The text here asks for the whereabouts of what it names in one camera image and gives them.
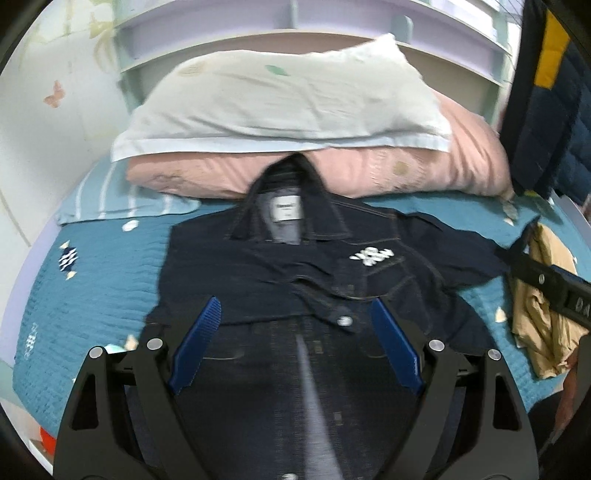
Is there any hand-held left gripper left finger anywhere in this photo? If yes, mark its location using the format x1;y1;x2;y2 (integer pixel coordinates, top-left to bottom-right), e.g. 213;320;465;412
53;295;223;480

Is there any lilac bed headboard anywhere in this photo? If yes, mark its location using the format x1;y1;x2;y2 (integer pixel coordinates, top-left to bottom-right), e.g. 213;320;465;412
113;0;514;134

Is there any dark denim jacket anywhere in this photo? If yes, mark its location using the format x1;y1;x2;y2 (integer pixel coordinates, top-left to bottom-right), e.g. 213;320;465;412
145;154;542;480

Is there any dark quilted hanging jacket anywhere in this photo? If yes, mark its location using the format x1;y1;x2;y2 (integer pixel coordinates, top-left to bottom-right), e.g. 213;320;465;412
501;0;591;205

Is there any person's right forearm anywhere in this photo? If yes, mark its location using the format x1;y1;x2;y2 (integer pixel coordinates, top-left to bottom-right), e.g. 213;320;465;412
561;357;591;416

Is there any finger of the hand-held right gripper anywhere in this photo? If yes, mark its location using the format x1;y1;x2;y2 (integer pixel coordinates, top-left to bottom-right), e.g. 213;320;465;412
495;247;563;302

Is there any teal quilted blanket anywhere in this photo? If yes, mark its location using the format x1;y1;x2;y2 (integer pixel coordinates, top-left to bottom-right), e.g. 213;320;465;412
13;161;583;441

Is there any pink embroidered pillow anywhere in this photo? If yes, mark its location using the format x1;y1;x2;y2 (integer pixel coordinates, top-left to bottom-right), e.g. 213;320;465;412
126;90;513;200

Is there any beige garment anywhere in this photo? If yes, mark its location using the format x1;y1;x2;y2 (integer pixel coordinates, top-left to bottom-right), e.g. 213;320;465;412
510;224;581;380

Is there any white pillow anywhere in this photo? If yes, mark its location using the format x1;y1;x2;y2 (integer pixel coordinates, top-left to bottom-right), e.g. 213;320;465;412
111;33;453;162

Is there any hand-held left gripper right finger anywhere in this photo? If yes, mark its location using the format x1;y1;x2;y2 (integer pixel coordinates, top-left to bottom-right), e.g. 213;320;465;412
370;298;541;480

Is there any light blue striped sheet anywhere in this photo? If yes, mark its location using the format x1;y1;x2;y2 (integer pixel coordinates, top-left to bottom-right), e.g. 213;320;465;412
56;154;201;226

